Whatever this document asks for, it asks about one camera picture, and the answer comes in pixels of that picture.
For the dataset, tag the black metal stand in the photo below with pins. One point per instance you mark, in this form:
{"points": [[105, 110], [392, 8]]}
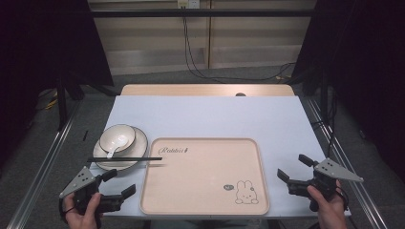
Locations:
{"points": [[61, 101], [324, 92]]}

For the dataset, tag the aluminium floor rail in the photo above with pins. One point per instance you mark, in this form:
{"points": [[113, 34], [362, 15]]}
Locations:
{"points": [[41, 165], [347, 165]]}

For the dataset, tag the beige tray with rabbit print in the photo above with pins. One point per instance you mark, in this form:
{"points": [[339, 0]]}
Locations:
{"points": [[203, 176]]}

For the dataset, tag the black horizontal bar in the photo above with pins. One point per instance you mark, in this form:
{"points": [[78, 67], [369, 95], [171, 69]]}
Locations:
{"points": [[203, 13]]}

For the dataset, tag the dark curtain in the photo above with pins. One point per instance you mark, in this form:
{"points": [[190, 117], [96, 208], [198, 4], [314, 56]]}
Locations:
{"points": [[363, 63], [47, 41]]}

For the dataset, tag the black chopstick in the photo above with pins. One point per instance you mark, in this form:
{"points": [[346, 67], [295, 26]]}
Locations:
{"points": [[124, 158]]}

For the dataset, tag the small black stick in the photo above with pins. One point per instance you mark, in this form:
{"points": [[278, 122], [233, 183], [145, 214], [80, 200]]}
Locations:
{"points": [[85, 135]]}

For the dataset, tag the light wooden table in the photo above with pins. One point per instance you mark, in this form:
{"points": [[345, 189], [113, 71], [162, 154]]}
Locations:
{"points": [[191, 90]]}

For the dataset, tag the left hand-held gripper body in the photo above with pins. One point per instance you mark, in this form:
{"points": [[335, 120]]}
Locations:
{"points": [[83, 184]]}

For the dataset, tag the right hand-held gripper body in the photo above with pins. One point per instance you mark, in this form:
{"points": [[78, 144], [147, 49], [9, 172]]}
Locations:
{"points": [[328, 178]]}

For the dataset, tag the white bowl with dark rim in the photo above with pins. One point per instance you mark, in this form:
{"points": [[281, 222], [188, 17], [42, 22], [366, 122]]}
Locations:
{"points": [[118, 137]]}

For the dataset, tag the white wall socket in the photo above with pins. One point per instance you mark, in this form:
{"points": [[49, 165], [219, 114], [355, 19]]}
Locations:
{"points": [[189, 3]]}

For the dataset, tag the person's left hand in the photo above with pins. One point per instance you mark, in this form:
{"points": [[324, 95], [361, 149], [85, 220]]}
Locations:
{"points": [[82, 215]]}

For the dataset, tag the white table mat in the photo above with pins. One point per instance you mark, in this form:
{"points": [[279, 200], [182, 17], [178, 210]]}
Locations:
{"points": [[207, 117]]}

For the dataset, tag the white ceramic spoon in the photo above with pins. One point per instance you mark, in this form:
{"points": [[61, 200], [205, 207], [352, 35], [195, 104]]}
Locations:
{"points": [[116, 143]]}

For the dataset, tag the white plate with dark rim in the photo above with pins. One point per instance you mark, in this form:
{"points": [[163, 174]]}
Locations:
{"points": [[140, 149]]}

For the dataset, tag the person's right hand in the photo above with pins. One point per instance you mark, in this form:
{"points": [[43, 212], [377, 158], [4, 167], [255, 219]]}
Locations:
{"points": [[328, 208]]}

